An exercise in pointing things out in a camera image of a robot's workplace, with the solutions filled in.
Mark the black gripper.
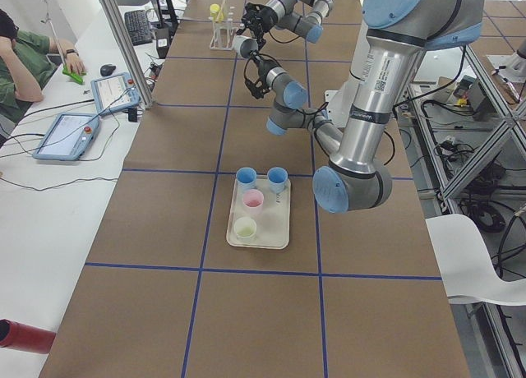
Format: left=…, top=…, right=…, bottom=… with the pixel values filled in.
left=243, top=53, right=272, bottom=99
left=240, top=2, right=275, bottom=45

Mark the grey plastic cup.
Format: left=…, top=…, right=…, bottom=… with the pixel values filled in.
left=233, top=35, right=259, bottom=59

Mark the yellow plastic cup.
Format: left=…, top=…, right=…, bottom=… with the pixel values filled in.
left=210, top=3, right=224, bottom=23

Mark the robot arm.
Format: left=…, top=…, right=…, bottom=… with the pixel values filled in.
left=234, top=0, right=485, bottom=213
left=236, top=0, right=334, bottom=48

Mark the blue cup front row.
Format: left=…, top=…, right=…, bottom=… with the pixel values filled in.
left=236, top=167, right=257, bottom=191

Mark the blue cup near rack side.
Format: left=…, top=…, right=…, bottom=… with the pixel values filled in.
left=267, top=167, right=288, bottom=194

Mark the pink plastic cup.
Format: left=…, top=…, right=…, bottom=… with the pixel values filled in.
left=242, top=189, right=265, bottom=218

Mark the pale green plastic cup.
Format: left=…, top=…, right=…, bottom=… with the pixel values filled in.
left=233, top=216, right=257, bottom=242

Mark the black label box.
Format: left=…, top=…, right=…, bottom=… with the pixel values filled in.
left=155, top=28, right=170, bottom=59

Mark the black keyboard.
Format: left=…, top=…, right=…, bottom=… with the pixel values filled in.
left=124, top=10, right=152, bottom=46

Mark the black usb hub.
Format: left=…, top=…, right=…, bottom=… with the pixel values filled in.
left=127, top=108, right=138, bottom=122

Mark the cream plastic tray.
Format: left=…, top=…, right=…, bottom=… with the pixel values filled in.
left=226, top=176, right=291, bottom=250

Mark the teach pendant far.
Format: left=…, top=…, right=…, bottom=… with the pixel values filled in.
left=90, top=72, right=141, bottom=115

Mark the teach pendant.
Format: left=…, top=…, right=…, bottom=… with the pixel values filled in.
left=90, top=72, right=141, bottom=115
left=32, top=113, right=100, bottom=161

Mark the black computer mouse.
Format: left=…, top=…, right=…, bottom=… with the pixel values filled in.
left=99, top=64, right=117, bottom=77

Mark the teach pendant near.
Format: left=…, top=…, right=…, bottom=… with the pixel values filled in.
left=32, top=113, right=100, bottom=161

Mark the telescopic metal pointer rod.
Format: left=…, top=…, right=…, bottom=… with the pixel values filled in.
left=41, top=0, right=69, bottom=75

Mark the person in green shirt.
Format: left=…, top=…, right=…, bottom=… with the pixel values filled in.
left=1, top=12, right=85, bottom=123

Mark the white chair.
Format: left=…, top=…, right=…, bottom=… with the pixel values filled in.
left=426, top=214, right=525, bottom=307

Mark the red water bottle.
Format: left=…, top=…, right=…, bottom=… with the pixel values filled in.
left=1, top=319, right=56, bottom=354

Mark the white wire cup rack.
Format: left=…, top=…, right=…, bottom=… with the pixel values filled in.
left=209, top=0, right=235, bottom=51

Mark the aluminium frame post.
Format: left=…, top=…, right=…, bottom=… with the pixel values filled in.
left=99, top=0, right=153, bottom=109

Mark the green handled tool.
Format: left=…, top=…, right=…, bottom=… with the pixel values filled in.
left=62, top=66, right=84, bottom=85

